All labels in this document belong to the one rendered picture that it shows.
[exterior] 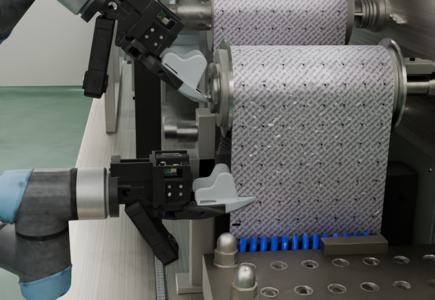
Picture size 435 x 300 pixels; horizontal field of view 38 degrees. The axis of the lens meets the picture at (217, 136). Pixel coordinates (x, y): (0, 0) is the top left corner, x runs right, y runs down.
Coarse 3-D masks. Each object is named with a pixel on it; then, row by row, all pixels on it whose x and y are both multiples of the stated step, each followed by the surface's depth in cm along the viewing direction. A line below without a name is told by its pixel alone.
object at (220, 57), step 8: (216, 56) 96; (224, 56) 92; (392, 56) 94; (224, 64) 91; (392, 64) 93; (224, 72) 90; (224, 80) 90; (224, 88) 90; (224, 96) 90; (224, 104) 90; (224, 112) 91; (392, 112) 94; (216, 120) 97; (224, 120) 92
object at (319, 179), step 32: (256, 128) 91; (288, 128) 92; (320, 128) 92; (352, 128) 93; (384, 128) 94; (256, 160) 93; (288, 160) 93; (320, 160) 94; (352, 160) 95; (384, 160) 95; (256, 192) 94; (288, 192) 95; (320, 192) 95; (352, 192) 96; (384, 192) 97; (256, 224) 96; (288, 224) 96; (320, 224) 97; (352, 224) 98
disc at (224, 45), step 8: (224, 40) 93; (224, 48) 93; (232, 72) 88; (232, 80) 88; (232, 88) 88; (232, 96) 88; (232, 104) 89; (232, 112) 89; (224, 128) 95; (224, 136) 95
